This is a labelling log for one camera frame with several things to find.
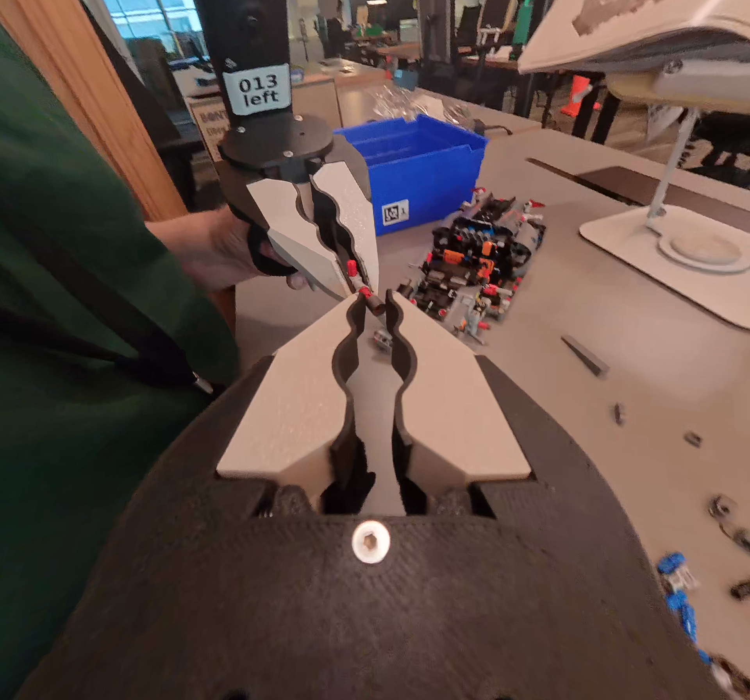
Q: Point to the green plastic container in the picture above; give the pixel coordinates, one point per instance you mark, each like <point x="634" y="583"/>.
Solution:
<point x="525" y="26"/>

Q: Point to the orange traffic cone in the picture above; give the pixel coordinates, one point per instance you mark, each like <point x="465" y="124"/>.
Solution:
<point x="577" y="93"/>

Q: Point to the white book stand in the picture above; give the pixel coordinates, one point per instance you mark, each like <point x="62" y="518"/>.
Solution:
<point x="644" y="242"/>

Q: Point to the black pole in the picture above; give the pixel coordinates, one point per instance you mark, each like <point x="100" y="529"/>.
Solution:
<point x="549" y="20"/>

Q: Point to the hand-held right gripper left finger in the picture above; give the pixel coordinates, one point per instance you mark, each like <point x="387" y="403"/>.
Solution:
<point x="287" y="413"/>

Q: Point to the blue lego piece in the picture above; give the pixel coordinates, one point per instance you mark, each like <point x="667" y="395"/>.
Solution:
<point x="685" y="618"/>
<point x="671" y="564"/>

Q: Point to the blue bin with white tag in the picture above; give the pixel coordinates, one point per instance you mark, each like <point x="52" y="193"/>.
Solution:
<point x="433" y="184"/>

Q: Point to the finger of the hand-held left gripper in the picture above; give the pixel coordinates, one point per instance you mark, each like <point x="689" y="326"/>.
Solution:
<point x="293" y="237"/>
<point x="357" y="207"/>

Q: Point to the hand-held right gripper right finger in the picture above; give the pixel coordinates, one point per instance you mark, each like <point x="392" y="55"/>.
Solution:
<point x="463" y="413"/>

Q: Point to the black mesh office chair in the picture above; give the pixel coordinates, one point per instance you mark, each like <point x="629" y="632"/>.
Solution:
<point x="436" y="20"/>

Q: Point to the small dark lego piece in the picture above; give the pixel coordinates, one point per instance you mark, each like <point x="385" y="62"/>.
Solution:
<point x="741" y="539"/>
<point x="740" y="590"/>
<point x="726" y="676"/>
<point x="693" y="439"/>

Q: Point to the black power adapter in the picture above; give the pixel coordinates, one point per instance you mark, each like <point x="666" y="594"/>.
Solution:
<point x="481" y="125"/>

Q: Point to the brown cardboard box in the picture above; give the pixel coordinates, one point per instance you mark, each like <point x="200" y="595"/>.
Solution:
<point x="316" y="105"/>

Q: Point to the black leaning board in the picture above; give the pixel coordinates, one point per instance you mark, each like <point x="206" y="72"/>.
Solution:
<point x="135" y="84"/>

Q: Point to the person's left hand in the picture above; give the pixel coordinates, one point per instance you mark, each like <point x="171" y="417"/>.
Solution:
<point x="217" y="248"/>

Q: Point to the small grey lego piece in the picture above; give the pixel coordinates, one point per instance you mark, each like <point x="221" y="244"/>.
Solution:
<point x="722" y="506"/>

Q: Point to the small grey lego connector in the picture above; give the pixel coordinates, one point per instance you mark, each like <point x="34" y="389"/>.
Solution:
<point x="382" y="336"/>

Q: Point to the pile of clear plastic bags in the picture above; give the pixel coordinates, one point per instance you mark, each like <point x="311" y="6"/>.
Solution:
<point x="404" y="102"/>

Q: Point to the lego car model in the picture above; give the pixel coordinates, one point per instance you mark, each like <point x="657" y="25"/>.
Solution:
<point x="469" y="254"/>

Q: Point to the small black lego pin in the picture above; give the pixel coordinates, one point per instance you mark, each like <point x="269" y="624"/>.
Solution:
<point x="617" y="414"/>

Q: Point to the red and grey lego piece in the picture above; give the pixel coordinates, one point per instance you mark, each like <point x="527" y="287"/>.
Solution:
<point x="351" y="269"/>

